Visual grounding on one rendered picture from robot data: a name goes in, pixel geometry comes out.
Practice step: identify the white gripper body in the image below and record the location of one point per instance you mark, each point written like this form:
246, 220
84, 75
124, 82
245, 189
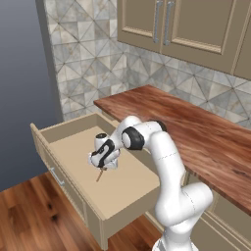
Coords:
111, 164

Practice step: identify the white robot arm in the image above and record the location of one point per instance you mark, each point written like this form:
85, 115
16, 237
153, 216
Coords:
168, 183

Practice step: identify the beige wide wall cupboard door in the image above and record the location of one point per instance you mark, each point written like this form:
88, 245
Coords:
202, 26

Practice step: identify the brown straw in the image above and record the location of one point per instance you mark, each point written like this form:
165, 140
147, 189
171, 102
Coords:
99, 176

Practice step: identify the beige narrow wall cupboard door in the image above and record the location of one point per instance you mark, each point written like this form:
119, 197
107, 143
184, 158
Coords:
139, 19

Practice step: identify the beige open drawer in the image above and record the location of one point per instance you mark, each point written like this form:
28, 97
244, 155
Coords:
108, 183

